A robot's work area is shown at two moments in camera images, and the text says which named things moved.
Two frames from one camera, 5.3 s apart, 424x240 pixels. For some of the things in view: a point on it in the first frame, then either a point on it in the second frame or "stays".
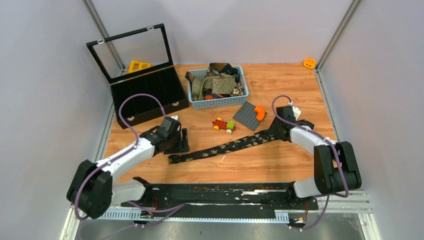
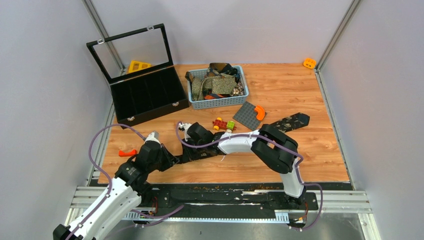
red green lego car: [229, 125] stays
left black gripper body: [175, 143] → [163, 161]
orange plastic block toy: [309, 63] stays
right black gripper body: [274, 129] → [191, 142]
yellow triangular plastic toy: [136, 65] stays
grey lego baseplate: [246, 115] stays
